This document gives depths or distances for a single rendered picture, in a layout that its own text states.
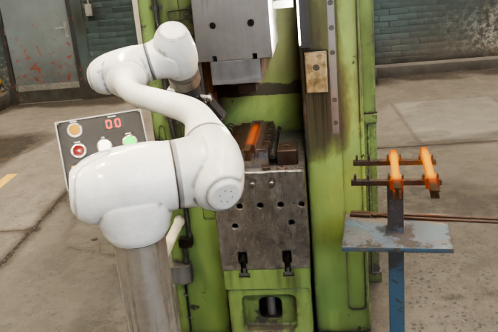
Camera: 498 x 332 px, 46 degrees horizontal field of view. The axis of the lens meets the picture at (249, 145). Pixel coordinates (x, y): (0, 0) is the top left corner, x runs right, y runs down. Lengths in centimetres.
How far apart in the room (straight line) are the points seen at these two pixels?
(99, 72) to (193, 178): 60
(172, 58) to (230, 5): 82
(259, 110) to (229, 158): 183
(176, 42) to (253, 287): 141
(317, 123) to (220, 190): 154
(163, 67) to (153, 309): 65
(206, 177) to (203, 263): 183
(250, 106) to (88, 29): 598
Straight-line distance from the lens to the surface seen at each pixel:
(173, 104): 134
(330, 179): 263
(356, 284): 288
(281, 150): 245
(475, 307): 325
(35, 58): 905
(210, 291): 293
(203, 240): 280
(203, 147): 109
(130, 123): 244
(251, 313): 279
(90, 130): 242
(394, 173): 220
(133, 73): 153
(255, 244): 255
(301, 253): 256
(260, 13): 233
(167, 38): 154
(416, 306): 321
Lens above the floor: 175
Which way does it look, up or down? 18 degrees down
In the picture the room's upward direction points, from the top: 5 degrees counter-clockwise
